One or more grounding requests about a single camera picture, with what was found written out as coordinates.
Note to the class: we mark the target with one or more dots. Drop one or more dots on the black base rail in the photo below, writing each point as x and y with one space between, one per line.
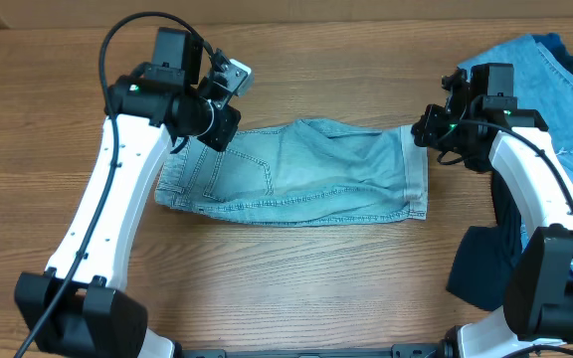
311 352

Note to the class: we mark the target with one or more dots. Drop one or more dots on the dark navy garment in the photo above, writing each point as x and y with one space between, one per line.
485 258

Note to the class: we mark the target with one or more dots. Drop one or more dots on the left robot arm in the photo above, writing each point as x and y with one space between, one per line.
78 306

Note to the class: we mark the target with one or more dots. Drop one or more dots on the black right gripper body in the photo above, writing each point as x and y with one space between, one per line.
424 129

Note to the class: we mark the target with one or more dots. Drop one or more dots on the light blue denim shorts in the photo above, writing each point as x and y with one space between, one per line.
312 172

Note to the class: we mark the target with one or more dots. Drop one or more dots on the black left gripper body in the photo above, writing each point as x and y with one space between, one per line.
222 129

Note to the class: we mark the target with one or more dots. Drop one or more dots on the medium blue ripped jeans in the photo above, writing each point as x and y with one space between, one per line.
550 89

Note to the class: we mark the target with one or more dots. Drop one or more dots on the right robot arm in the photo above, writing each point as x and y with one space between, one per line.
482 123

